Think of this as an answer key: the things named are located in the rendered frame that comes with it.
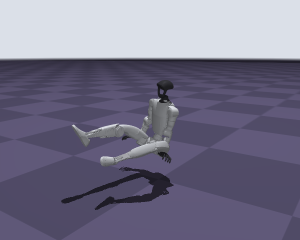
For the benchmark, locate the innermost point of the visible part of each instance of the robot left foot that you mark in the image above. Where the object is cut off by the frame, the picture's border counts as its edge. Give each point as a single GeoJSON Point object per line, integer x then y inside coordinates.
{"type": "Point", "coordinates": [106, 161]}

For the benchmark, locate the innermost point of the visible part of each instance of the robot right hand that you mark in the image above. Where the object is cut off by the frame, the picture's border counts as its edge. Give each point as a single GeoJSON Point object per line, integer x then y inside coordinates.
{"type": "Point", "coordinates": [125, 137]}

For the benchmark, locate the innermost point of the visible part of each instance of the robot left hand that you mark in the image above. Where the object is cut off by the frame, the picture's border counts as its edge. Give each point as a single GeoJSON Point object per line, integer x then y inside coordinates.
{"type": "Point", "coordinates": [167, 157]}

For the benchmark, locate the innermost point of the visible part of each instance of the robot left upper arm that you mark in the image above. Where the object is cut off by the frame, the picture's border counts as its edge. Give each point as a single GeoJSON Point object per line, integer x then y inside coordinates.
{"type": "Point", "coordinates": [173, 113]}

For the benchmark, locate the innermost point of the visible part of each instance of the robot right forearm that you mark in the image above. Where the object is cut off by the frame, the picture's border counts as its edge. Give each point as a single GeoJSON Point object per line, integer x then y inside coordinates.
{"type": "Point", "coordinates": [145, 127]}

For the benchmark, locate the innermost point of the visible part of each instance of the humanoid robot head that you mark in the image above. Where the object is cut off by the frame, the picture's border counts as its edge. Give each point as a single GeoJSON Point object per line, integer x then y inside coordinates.
{"type": "Point", "coordinates": [164, 85]}

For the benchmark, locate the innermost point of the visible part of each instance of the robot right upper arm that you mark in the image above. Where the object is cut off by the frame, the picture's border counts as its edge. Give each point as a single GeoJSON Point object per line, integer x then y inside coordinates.
{"type": "Point", "coordinates": [148, 119]}

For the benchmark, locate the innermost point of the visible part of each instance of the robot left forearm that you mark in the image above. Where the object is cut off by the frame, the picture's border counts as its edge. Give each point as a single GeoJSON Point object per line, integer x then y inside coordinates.
{"type": "Point", "coordinates": [166, 139]}

